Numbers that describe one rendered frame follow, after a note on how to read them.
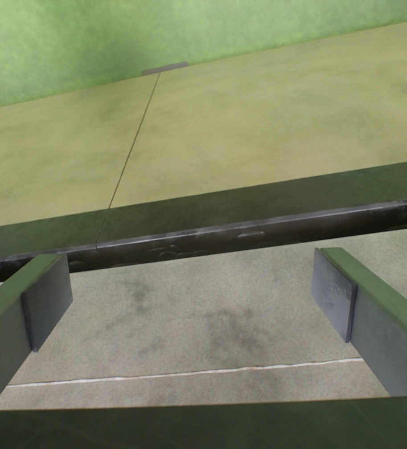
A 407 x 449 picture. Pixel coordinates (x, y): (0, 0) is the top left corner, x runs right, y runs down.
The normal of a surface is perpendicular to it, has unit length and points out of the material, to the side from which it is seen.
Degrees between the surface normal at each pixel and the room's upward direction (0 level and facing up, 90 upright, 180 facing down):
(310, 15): 0
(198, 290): 80
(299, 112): 90
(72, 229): 90
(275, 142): 90
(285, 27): 0
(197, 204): 90
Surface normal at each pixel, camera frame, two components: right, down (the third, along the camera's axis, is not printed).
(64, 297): 1.00, -0.02
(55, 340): -0.19, -0.62
